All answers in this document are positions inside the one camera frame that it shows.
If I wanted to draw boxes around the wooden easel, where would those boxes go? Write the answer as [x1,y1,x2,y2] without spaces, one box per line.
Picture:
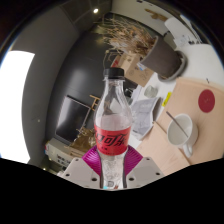
[81,94,101,129]

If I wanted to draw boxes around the clear red-labelled drink bottle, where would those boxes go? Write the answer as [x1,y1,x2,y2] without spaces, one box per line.
[93,67,133,189]

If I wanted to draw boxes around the grey printed newspaper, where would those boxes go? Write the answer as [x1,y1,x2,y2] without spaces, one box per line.
[128,96,163,141]

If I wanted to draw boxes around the dried plant in grey pot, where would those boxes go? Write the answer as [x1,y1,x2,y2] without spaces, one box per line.
[96,14,184,81]

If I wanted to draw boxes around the small yellow tag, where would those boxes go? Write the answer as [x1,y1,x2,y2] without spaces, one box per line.
[161,91,173,108]

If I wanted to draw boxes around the white ceramic mug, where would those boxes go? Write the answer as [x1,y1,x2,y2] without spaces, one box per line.
[166,113,199,159]

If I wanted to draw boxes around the metal spoon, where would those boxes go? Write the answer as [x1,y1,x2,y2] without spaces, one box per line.
[165,110,189,138]

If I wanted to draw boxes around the long ceiling light panel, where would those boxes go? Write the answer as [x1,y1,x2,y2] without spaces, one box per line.
[0,49,36,164]

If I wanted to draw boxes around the brown cardboard box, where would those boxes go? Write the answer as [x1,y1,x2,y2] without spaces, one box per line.
[111,51,155,88]

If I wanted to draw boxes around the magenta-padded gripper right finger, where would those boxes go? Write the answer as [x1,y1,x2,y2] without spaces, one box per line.
[122,145,165,189]

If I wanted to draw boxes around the grey plant saucer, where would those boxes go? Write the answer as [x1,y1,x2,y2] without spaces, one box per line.
[156,49,188,83]

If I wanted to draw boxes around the black wall screen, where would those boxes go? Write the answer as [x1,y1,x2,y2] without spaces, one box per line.
[54,94,98,146]

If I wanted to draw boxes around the tan table mat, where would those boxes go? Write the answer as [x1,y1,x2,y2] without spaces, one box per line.
[136,77,224,177]

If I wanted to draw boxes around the flat round red coaster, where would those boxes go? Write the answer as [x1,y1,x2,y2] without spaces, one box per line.
[197,88,216,114]

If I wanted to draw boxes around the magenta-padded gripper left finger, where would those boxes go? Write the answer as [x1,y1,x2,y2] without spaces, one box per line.
[61,146,102,189]

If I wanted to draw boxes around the white plastic chair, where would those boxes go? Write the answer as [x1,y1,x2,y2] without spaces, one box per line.
[164,16,201,48]

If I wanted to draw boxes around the loose white papers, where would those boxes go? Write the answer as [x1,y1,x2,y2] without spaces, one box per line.
[173,31,201,48]

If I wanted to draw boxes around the wooden figure sculpture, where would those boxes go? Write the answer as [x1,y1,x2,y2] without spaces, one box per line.
[144,8,169,23]

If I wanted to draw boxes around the small white cup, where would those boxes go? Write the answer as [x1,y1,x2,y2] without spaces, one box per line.
[143,84,159,99]

